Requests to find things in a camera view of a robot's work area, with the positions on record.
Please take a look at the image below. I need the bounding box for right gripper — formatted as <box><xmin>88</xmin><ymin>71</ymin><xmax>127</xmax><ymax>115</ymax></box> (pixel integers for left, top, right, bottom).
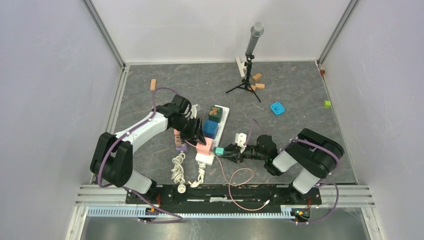
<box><xmin>219</xmin><ymin>143</ymin><xmax>268</xmax><ymax>164</ymax></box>

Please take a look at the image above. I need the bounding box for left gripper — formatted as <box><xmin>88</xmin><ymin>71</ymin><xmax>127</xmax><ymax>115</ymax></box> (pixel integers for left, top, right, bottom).
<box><xmin>172</xmin><ymin>116</ymin><xmax>206</xmax><ymax>147</ymax></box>

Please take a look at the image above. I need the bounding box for pink cube socket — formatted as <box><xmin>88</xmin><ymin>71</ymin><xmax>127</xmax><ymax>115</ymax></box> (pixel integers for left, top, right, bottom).
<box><xmin>196</xmin><ymin>137</ymin><xmax>213</xmax><ymax>156</ymax></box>

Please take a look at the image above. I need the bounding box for blue cube socket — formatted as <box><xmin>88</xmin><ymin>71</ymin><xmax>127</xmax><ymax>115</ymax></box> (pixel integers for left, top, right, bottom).
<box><xmin>202</xmin><ymin>120</ymin><xmax>219</xmax><ymax>140</ymax></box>

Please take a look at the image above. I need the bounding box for teal plug adapter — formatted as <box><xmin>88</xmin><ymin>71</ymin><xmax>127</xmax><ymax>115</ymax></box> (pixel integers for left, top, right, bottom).
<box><xmin>213</xmin><ymin>147</ymin><xmax>225</xmax><ymax>156</ymax></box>

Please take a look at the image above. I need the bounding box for purple USB power strip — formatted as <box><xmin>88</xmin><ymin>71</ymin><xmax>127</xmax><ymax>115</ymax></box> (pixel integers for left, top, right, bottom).
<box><xmin>174</xmin><ymin>129</ymin><xmax>188</xmax><ymax>153</ymax></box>

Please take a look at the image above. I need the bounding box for white multicolour power strip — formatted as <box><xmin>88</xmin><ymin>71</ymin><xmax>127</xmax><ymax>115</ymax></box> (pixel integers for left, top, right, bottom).
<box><xmin>195</xmin><ymin>105</ymin><xmax>230</xmax><ymax>166</ymax></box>

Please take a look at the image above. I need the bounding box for brown charger plug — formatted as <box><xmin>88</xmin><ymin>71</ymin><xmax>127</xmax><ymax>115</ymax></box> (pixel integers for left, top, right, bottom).
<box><xmin>174</xmin><ymin>135</ymin><xmax>185</xmax><ymax>148</ymax></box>

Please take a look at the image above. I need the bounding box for dark green cube socket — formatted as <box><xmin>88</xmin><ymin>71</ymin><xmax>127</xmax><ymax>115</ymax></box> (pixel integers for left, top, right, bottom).
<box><xmin>208</xmin><ymin>105</ymin><xmax>223</xmax><ymax>123</ymax></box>

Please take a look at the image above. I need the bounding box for blue adapter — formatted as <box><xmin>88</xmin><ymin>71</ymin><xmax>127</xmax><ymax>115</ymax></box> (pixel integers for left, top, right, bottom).
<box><xmin>270</xmin><ymin>101</ymin><xmax>286</xmax><ymax>116</ymax></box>

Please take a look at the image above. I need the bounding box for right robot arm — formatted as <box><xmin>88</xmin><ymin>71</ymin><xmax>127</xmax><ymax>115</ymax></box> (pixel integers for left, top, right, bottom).
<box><xmin>213</xmin><ymin>128</ymin><xmax>345</xmax><ymax>204</ymax></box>

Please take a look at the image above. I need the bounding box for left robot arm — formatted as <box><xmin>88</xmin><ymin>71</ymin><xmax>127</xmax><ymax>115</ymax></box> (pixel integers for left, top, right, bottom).
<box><xmin>89</xmin><ymin>94</ymin><xmax>206</xmax><ymax>204</ymax></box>

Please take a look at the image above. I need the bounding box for black tripod stand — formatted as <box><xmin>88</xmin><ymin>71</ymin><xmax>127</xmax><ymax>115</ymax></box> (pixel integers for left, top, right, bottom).
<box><xmin>225</xmin><ymin>55</ymin><xmax>262</xmax><ymax>103</ymax></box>

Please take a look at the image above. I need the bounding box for lower wooden block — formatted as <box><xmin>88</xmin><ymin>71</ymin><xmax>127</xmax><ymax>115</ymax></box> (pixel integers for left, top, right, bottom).
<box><xmin>254</xmin><ymin>83</ymin><xmax>266</xmax><ymax>90</ymax></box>

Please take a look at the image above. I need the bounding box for wooden block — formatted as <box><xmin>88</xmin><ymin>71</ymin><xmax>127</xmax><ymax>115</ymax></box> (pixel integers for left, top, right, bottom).
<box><xmin>252</xmin><ymin>73</ymin><xmax>263</xmax><ymax>83</ymax></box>
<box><xmin>254</xmin><ymin>83</ymin><xmax>266</xmax><ymax>90</ymax></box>
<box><xmin>149</xmin><ymin>78</ymin><xmax>157</xmax><ymax>92</ymax></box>

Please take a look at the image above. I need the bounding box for left wooden block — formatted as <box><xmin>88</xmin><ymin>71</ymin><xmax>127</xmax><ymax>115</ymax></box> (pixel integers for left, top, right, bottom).
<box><xmin>149</xmin><ymin>78</ymin><xmax>157</xmax><ymax>92</ymax></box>

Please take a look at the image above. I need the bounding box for upper wooden block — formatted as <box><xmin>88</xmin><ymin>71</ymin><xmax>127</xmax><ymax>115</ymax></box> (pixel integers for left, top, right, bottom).
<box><xmin>252</xmin><ymin>73</ymin><xmax>263</xmax><ymax>83</ymax></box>

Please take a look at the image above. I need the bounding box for small green cube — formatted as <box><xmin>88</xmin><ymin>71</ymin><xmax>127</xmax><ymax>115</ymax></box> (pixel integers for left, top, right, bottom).
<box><xmin>323</xmin><ymin>100</ymin><xmax>332</xmax><ymax>108</ymax></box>

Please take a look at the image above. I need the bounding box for grey microphone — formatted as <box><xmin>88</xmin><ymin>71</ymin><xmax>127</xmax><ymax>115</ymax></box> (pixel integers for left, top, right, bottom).
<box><xmin>245</xmin><ymin>22</ymin><xmax>264</xmax><ymax>56</ymax></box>

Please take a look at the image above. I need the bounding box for white strip cord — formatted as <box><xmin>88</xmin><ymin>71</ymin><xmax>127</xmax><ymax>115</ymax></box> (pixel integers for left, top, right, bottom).
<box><xmin>188</xmin><ymin>163</ymin><xmax>208</xmax><ymax>189</ymax></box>

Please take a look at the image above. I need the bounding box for pink charging cable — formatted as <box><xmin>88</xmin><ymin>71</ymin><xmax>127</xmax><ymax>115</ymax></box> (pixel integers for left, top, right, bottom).
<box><xmin>183</xmin><ymin>139</ymin><xmax>271</xmax><ymax>212</ymax></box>

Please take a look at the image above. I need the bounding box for white coiled power cord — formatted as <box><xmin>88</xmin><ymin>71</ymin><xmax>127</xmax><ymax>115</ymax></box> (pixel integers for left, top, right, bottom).
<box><xmin>170</xmin><ymin>152</ymin><xmax>187</xmax><ymax>195</ymax></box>

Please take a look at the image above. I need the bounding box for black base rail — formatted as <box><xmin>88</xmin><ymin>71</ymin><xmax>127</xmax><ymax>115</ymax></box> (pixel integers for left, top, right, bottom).
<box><xmin>144</xmin><ymin>184</ymin><xmax>322</xmax><ymax>214</ymax></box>

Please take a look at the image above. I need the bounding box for white bracket piece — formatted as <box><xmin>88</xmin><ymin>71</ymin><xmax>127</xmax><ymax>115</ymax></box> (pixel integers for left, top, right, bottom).
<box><xmin>235</xmin><ymin>57</ymin><xmax>247</xmax><ymax>79</ymax></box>

